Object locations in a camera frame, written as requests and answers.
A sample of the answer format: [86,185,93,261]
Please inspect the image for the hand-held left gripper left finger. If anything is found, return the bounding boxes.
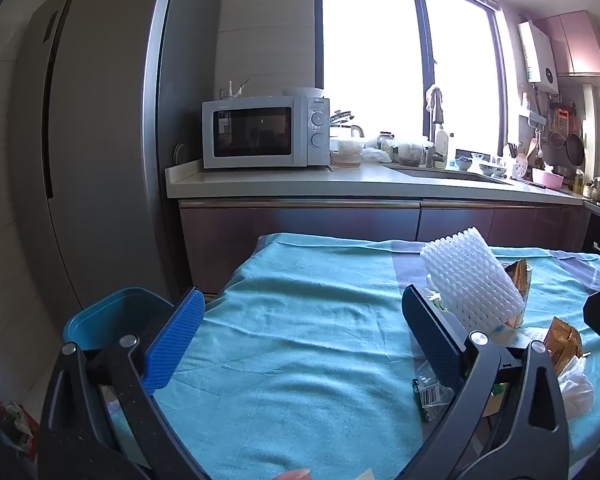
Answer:
[37,287,206,480]

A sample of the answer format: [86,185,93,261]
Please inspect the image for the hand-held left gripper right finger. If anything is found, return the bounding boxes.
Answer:
[401,284,571,480]

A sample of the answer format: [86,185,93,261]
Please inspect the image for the blue plastic bin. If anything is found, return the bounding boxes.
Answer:
[62,287,181,356]

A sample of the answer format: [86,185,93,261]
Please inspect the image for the white tissue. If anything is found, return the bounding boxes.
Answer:
[556,355,595,423]

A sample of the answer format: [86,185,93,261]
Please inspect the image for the clear wrapper with barcode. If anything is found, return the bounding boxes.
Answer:
[411,359,457,422]

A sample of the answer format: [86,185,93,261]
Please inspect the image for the white foam fruit net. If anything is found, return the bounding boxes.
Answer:
[420,227,526,333]

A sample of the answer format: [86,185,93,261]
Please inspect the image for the teal striped tablecloth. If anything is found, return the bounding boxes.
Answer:
[110,232,600,480]

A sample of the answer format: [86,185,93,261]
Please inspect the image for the pink bowl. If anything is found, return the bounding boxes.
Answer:
[531,167,564,190]

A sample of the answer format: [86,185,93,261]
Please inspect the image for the brown kitchen counter cabinet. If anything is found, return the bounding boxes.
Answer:
[165,159,596,297]

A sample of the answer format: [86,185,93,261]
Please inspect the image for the black frying pan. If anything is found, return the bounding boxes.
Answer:
[566,132,586,166]

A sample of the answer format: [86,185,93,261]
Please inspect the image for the red plastic bag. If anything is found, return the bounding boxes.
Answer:
[0,397,36,462]

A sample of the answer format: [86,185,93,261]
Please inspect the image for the white soap bottle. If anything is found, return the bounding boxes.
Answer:
[434,130,456,170]

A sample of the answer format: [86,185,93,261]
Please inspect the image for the stacked plastic food containers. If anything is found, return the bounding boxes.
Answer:
[330,137,367,171]

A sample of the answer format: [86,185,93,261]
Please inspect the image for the grey refrigerator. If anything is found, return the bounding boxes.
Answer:
[10,0,222,313]

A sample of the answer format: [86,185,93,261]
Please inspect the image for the white microwave oven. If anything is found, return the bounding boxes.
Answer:
[201,95,332,170]

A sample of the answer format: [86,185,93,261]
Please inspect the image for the glass kettle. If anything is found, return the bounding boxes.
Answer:
[330,109,366,141]

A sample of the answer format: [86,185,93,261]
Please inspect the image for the metal sink faucet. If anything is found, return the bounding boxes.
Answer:
[425,85,446,168]

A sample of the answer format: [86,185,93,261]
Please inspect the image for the white water heater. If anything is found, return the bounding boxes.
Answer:
[518,21,559,93]

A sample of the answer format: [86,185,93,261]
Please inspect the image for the large kitchen window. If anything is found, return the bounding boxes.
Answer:
[321,0,508,150]

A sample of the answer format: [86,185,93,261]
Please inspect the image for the pink wall cabinet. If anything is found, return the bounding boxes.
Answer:
[535,10,600,77]

